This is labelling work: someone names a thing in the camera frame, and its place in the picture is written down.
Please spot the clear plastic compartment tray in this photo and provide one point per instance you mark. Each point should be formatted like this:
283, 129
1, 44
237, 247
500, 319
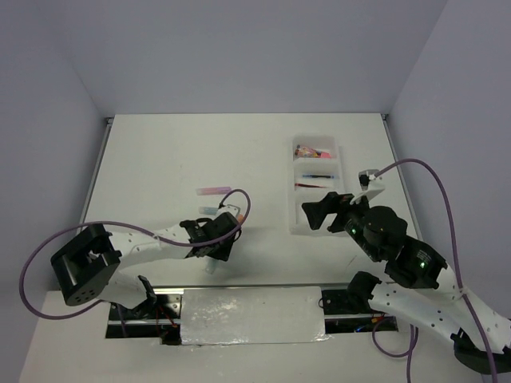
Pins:
297, 220

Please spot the pink capped glue bottle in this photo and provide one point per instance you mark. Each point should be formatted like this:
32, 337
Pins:
308, 152

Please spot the green capped lead case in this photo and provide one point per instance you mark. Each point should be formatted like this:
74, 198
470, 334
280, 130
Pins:
211, 266

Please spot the blue capped lead case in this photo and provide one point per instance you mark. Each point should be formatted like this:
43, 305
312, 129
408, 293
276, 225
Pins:
208, 210

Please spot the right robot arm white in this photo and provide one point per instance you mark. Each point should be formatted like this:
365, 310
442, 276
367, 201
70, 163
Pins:
424, 290

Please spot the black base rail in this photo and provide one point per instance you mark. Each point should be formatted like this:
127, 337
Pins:
163, 323

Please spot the purple capped lead case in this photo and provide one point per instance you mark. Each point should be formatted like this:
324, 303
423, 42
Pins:
213, 191

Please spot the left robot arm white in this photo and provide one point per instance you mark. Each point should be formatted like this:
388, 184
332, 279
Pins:
93, 264

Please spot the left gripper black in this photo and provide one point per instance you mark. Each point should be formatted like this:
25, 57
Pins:
223, 253

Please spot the red ink pen refill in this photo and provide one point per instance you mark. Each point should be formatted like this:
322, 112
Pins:
311, 186

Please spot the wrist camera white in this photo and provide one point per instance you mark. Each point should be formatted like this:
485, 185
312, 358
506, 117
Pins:
371, 185
232, 209

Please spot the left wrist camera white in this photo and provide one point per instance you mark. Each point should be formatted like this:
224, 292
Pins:
232, 209

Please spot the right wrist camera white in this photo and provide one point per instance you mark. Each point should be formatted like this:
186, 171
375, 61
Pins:
371, 185

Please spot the teal pen refill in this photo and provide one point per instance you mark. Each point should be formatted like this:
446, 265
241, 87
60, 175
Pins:
318, 176

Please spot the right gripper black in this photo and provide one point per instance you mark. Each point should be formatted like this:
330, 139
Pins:
331, 202

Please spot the silver foil covered plate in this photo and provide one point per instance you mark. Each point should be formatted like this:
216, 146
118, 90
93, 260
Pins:
244, 316

